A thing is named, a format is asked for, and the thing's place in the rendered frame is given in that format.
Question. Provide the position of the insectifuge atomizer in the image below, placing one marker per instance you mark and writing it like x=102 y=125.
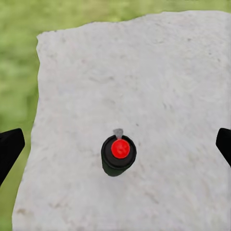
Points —
x=118 y=153

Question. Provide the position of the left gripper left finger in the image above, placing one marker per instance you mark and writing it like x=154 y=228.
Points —
x=12 y=142

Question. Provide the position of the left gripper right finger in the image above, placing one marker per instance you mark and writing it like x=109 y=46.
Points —
x=223 y=143

